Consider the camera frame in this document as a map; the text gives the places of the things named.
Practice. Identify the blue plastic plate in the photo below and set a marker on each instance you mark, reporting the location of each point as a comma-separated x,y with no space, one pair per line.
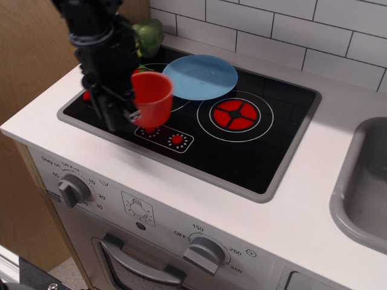
201,77

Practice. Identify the green toy bell pepper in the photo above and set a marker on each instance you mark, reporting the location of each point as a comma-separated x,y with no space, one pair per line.
149,35

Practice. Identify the grey toy sink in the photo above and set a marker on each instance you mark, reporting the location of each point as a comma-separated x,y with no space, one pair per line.
358,201

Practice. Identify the grey temperature knob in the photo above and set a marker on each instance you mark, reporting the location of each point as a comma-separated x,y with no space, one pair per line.
205,254

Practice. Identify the red plastic cup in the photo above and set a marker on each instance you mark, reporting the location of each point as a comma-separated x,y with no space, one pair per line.
153,98

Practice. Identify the grey oven door handle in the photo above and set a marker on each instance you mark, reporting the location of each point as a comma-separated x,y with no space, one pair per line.
169,276

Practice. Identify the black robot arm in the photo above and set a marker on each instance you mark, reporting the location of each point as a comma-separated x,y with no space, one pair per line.
89,21

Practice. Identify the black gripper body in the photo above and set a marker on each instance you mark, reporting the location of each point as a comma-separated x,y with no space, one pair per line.
107,65

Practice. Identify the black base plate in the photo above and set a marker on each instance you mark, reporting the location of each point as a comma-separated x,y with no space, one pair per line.
24,275

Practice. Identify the grey timer knob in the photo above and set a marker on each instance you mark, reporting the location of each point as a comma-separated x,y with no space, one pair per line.
73,190

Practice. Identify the black toy stovetop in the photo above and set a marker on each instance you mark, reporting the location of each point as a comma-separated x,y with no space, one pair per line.
242,141

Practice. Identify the red toy chili pepper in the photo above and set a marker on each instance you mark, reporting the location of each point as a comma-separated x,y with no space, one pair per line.
87,95

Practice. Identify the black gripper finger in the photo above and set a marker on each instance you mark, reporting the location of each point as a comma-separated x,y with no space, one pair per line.
108,110
130,111

